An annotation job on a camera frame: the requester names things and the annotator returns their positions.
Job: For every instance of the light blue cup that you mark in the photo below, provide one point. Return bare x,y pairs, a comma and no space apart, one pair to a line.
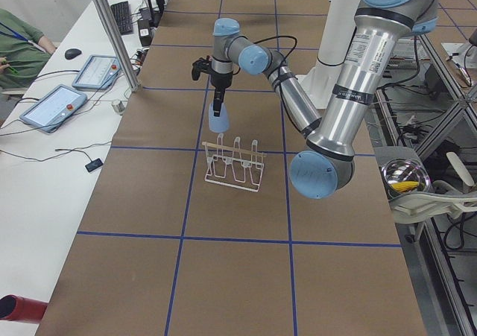
218,124

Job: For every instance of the black computer mouse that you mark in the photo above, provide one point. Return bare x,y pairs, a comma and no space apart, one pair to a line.
72,53

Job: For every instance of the teach pendant tablet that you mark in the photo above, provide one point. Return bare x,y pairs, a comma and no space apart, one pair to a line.
51,111
98,73

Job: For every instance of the red cylinder object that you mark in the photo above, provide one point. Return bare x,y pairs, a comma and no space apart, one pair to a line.
22,309

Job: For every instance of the small metal cylinder weight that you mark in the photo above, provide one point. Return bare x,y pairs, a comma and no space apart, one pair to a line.
118,106

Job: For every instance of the black keyboard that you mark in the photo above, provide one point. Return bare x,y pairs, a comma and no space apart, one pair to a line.
122,15

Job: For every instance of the steel pot with corn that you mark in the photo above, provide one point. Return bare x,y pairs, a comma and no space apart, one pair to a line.
402,176

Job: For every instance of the small black adapter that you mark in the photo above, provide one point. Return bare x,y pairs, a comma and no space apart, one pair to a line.
93,165

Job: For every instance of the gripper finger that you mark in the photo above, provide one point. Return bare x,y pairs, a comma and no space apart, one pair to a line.
216,108

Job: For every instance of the person in green shirt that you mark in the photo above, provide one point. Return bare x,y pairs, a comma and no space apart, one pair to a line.
24,52

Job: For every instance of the near teach pendant tablet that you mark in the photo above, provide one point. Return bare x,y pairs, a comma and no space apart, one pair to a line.
51,111

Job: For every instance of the far teach pendant tablet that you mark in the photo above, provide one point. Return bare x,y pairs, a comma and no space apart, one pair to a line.
98,73

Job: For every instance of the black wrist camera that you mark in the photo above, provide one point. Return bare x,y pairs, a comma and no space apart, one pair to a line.
200,66

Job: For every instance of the white camera pole base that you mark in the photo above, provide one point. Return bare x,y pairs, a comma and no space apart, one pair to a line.
337,35

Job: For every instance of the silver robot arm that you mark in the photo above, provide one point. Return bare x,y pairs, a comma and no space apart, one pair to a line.
326,106

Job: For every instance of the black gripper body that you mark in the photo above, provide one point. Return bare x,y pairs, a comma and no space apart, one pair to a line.
219,81

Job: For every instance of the aluminium frame post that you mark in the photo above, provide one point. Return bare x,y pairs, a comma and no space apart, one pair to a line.
112,31

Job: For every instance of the white wire cup holder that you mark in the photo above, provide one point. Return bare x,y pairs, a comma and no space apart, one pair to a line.
233,166

